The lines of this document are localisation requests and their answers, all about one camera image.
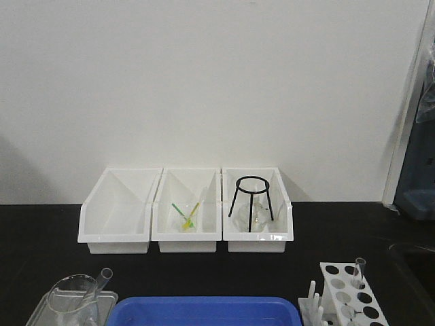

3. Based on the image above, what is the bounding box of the clear glass test tube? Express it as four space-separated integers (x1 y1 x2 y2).
70 268 114 311

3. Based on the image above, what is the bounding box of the test tube in rack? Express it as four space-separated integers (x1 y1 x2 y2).
351 257 366 289

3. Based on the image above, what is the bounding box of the white test tube rack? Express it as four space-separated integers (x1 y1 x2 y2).
298 261 389 326

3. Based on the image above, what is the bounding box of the middle white storage bin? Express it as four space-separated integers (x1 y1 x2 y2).
151 168 222 253

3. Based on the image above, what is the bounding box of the white storage bin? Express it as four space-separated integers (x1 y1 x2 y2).
77 168 162 254
222 167 294 253
151 168 222 253

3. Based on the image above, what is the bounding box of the small beaker with coloured sticks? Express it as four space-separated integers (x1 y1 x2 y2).
171 202 201 233

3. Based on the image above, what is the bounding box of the right white storage bin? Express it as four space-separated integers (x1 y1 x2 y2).
222 167 294 253

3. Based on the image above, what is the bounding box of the clear glass flask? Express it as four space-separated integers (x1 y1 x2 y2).
236 192 270 232

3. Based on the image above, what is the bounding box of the left white storage bin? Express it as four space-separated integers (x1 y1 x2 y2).
77 168 162 254

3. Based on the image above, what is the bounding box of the blue plastic tray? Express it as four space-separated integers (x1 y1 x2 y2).
107 296 302 325

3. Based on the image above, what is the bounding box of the clear glass beaker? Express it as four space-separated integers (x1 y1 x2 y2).
46 274 100 325

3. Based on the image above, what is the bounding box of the grey-blue drying peg board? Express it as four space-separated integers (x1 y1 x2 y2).
394 45 434 221

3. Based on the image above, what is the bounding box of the grey metal tray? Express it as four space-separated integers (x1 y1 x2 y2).
27 290 118 326

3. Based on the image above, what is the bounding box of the black lab sink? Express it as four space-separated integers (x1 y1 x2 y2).
388 243 434 325

